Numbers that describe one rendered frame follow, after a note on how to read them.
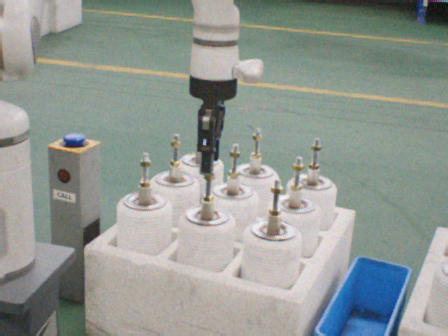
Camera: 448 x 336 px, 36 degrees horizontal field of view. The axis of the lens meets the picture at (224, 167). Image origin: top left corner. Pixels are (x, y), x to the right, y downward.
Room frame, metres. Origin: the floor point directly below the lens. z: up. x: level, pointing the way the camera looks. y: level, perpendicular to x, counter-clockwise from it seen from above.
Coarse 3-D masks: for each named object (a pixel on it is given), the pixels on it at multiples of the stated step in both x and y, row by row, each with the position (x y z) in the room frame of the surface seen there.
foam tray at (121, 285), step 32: (352, 224) 1.25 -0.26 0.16; (96, 256) 1.04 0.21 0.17; (128, 256) 1.02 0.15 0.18; (160, 256) 1.03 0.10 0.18; (320, 256) 1.06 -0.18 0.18; (96, 288) 1.04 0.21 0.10; (128, 288) 1.02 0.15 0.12; (160, 288) 0.99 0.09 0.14; (192, 288) 0.97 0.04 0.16; (224, 288) 0.95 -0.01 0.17; (256, 288) 0.94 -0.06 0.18; (320, 288) 1.03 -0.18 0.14; (96, 320) 1.04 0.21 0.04; (128, 320) 1.02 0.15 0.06; (160, 320) 0.99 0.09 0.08; (192, 320) 0.97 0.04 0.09; (224, 320) 0.95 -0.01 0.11; (256, 320) 0.93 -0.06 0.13; (288, 320) 0.91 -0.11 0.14
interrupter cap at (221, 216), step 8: (192, 208) 1.07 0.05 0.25; (200, 208) 1.07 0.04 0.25; (216, 208) 1.08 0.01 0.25; (192, 216) 1.04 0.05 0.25; (200, 216) 1.05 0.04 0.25; (216, 216) 1.05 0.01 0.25; (224, 216) 1.05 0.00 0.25; (200, 224) 1.01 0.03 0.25; (208, 224) 1.01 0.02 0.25; (216, 224) 1.01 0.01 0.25
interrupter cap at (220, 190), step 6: (216, 186) 1.17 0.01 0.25; (222, 186) 1.18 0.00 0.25; (240, 186) 1.18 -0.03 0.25; (246, 186) 1.18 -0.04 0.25; (216, 192) 1.15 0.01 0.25; (222, 192) 1.15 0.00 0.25; (240, 192) 1.16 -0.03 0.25; (246, 192) 1.15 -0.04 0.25; (252, 192) 1.15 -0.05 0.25; (222, 198) 1.13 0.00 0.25; (228, 198) 1.12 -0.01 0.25; (234, 198) 1.12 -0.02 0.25; (240, 198) 1.13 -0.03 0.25; (246, 198) 1.13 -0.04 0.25
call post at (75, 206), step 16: (48, 160) 1.17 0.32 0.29; (64, 160) 1.16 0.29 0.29; (80, 160) 1.15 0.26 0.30; (96, 160) 1.20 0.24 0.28; (80, 176) 1.15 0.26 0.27; (96, 176) 1.20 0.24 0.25; (64, 192) 1.16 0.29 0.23; (80, 192) 1.15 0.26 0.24; (96, 192) 1.20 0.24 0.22; (64, 208) 1.16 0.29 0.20; (80, 208) 1.15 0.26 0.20; (96, 208) 1.20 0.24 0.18; (64, 224) 1.16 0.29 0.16; (80, 224) 1.15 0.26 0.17; (96, 224) 1.20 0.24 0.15; (64, 240) 1.16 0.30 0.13; (80, 240) 1.15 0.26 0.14; (80, 256) 1.15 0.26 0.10; (64, 272) 1.16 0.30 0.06; (80, 272) 1.15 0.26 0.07; (64, 288) 1.16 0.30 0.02; (80, 288) 1.15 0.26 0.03
